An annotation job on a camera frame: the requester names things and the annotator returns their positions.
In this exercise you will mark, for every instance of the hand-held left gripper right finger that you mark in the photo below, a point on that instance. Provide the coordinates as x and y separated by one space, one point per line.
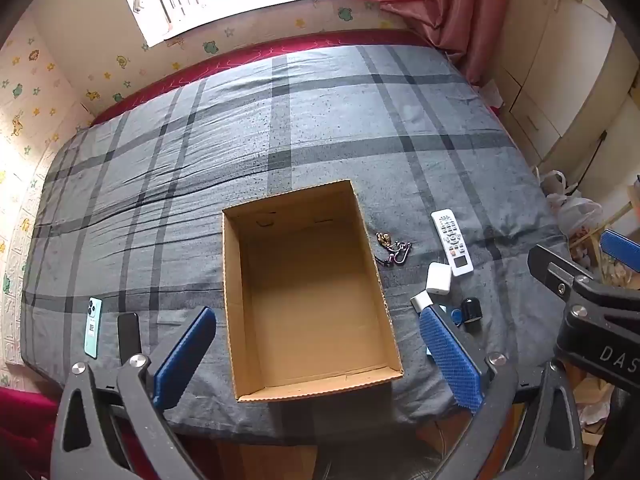
450 355

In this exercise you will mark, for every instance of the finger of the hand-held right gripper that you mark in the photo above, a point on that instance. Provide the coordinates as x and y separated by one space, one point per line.
620 250
552 272

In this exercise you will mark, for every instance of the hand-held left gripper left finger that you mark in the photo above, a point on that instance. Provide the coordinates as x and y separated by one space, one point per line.
185 355

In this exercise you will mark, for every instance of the black round device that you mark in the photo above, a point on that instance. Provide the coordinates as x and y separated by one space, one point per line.
471 310

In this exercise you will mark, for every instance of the small white plug charger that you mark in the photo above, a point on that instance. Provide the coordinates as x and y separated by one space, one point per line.
421 302

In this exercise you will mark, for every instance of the large white plug charger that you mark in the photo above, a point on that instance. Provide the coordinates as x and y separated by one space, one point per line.
439 277

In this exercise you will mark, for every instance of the white remote control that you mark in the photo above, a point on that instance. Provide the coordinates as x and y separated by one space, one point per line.
452 240

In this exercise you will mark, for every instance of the brown cardboard box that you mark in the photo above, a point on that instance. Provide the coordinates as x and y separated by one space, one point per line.
310 310

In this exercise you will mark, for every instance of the clear plastic bag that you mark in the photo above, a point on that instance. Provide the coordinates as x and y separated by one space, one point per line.
575 210

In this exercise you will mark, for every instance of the black smartphone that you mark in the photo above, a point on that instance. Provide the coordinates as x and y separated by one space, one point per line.
127 332

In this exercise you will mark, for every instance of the teal smartphone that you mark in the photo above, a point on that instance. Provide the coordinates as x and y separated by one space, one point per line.
92 327

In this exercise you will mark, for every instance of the red cloth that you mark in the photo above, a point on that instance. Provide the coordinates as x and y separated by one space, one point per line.
25 425

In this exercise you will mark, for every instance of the cream wardrobe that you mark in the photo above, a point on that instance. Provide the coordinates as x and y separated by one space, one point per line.
565 60

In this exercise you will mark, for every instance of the pink curtain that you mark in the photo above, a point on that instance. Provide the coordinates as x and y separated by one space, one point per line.
450 5

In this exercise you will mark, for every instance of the red mattress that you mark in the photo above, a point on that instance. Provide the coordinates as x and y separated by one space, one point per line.
225 57

